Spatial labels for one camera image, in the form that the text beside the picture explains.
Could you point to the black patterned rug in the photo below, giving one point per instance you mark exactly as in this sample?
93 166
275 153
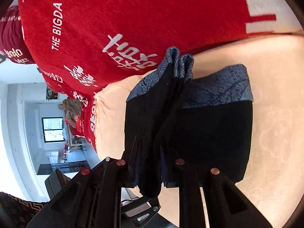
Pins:
16 212

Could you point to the cream seat cushion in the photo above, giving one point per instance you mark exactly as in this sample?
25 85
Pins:
273 180

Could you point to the black window frame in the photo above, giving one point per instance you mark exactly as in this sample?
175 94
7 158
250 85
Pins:
53 129

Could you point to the black pants blue waistband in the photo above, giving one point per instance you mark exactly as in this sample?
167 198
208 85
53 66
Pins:
206 122

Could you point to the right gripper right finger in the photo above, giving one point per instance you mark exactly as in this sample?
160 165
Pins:
199 189

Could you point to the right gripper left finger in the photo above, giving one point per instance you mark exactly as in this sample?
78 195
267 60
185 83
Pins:
92 198

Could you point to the black box device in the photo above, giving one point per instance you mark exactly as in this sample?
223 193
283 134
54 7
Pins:
55 182

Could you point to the red sofa cover white characters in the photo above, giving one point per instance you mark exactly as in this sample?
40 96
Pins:
81 46

